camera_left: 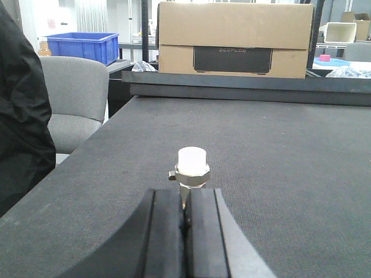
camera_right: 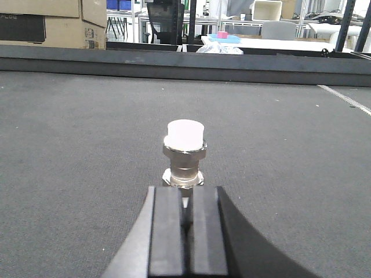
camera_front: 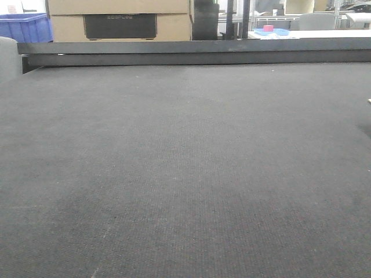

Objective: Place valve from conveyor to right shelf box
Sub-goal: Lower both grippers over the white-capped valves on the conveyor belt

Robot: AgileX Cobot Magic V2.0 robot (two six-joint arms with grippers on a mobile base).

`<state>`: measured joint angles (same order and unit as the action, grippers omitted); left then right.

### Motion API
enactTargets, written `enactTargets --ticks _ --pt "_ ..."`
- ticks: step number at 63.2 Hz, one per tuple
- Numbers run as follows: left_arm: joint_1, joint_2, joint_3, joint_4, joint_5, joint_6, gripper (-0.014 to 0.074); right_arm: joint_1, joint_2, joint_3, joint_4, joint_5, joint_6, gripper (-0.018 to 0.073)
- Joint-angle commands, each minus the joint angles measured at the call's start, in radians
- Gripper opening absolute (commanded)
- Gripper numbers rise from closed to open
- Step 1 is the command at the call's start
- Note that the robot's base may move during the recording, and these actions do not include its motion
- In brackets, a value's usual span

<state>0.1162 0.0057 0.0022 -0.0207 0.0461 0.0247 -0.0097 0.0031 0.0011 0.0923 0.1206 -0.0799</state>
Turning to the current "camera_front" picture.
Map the pink small box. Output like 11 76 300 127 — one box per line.
263 24 274 32

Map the large cardboard box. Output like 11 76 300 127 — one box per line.
48 0 194 42

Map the black pillar object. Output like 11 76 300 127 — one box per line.
192 1 219 41

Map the blue tray on table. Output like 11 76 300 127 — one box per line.
254 28 290 36

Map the white background table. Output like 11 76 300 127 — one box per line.
248 30 370 39

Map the blue plastic crate background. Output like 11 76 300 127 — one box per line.
1 13 53 43

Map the black conveyor side rail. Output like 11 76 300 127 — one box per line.
17 38 370 68

